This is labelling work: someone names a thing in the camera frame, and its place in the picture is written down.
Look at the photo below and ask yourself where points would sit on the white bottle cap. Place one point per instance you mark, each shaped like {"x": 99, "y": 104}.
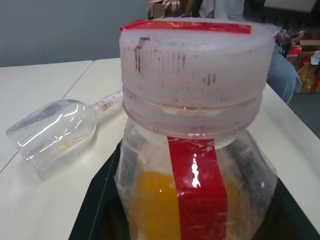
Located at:
{"x": 190, "y": 82}

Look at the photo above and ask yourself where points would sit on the brown cardboard box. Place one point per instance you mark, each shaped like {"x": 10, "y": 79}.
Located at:
{"x": 158, "y": 8}

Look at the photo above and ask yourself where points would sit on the colourful cardboard box pile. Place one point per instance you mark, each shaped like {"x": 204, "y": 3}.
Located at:
{"x": 308, "y": 65}

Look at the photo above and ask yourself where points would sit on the clear plastic juice bottle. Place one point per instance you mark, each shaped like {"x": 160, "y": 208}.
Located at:
{"x": 197, "y": 200}

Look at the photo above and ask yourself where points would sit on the clear wine glass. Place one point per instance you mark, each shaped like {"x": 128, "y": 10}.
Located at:
{"x": 57, "y": 132}

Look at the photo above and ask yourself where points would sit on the person in blue jeans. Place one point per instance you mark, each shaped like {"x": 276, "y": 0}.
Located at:
{"x": 282, "y": 75}

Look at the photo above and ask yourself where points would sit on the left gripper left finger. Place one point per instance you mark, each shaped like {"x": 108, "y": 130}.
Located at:
{"x": 100, "y": 200}

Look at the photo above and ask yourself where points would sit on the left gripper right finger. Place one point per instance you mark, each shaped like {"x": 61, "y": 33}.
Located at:
{"x": 295, "y": 225}

